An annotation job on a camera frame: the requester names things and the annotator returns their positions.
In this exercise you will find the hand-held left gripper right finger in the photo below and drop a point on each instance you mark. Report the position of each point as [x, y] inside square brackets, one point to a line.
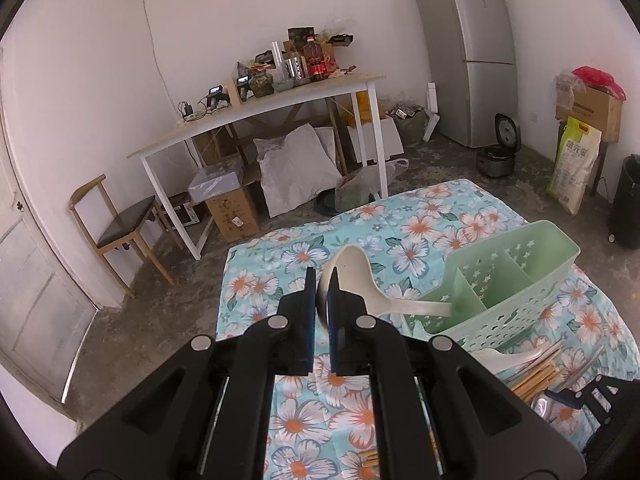
[334, 330]

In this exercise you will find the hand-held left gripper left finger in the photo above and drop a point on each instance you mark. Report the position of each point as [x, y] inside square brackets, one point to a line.
[310, 320]

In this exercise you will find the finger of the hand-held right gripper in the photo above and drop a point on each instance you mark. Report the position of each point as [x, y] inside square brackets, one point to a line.
[607, 400]

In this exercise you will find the metal spoon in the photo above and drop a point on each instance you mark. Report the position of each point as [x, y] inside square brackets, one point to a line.
[580, 370]
[545, 407]

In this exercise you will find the cream plastic ladle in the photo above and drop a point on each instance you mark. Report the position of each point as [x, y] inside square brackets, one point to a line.
[350, 260]

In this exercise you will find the bundle of chopsticks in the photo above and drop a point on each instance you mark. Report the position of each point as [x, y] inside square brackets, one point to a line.
[537, 377]

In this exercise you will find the green plastic utensil basket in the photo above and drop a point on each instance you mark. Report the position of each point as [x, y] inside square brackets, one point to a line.
[500, 320]

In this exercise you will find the floral blanket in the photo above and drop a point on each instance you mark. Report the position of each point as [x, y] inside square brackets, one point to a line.
[280, 280]

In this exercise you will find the white plastic spoon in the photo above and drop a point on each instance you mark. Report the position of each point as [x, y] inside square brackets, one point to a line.
[500, 358]

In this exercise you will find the black pan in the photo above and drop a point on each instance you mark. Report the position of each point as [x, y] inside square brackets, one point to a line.
[325, 202]

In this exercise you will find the tall brown cardboard box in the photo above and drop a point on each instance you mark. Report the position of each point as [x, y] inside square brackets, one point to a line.
[232, 210]

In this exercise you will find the clear bag of greens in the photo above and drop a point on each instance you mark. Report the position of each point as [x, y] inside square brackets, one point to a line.
[355, 187]

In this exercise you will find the white sack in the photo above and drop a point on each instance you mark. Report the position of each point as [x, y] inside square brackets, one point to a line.
[295, 165]

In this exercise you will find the clear plastic box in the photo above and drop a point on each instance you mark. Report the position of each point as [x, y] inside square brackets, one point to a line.
[215, 180]

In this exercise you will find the white carton box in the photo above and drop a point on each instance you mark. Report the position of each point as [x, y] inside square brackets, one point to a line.
[392, 140]

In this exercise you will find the black trash bin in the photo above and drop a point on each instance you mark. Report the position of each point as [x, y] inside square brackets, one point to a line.
[627, 200]

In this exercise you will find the wooden chair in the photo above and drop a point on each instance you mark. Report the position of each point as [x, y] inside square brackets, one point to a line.
[125, 220]

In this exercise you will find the white desk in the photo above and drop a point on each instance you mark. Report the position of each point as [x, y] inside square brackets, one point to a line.
[240, 110]

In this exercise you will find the black rice cooker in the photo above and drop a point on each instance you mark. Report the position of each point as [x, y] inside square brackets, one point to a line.
[495, 162]

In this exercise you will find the white power strip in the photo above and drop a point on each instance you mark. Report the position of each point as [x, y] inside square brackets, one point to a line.
[192, 116]

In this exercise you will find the yellow green rice bag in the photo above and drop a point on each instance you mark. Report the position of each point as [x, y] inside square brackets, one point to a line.
[572, 165]

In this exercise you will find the glass jar of pickles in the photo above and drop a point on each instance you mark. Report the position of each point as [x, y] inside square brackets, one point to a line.
[260, 85]

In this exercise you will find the black handheld device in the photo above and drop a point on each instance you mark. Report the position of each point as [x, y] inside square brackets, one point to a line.
[216, 96]
[243, 85]

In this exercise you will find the white plastic panel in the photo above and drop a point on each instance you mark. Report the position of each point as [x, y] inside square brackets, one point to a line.
[431, 105]

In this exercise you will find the red label cola bottle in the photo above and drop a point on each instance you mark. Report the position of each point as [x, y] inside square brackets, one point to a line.
[315, 67]

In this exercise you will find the metal canister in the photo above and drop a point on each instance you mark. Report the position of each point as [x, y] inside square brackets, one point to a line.
[295, 67]

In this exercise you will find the white door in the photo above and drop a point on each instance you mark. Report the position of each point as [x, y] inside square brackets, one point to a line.
[35, 280]

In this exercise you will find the cardboard box with white band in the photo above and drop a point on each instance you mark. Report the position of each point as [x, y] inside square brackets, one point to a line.
[595, 107]

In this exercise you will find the silver refrigerator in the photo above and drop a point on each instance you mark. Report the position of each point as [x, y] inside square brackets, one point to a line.
[465, 60]

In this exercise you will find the red plastic bag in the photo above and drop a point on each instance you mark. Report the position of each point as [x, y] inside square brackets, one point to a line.
[595, 76]

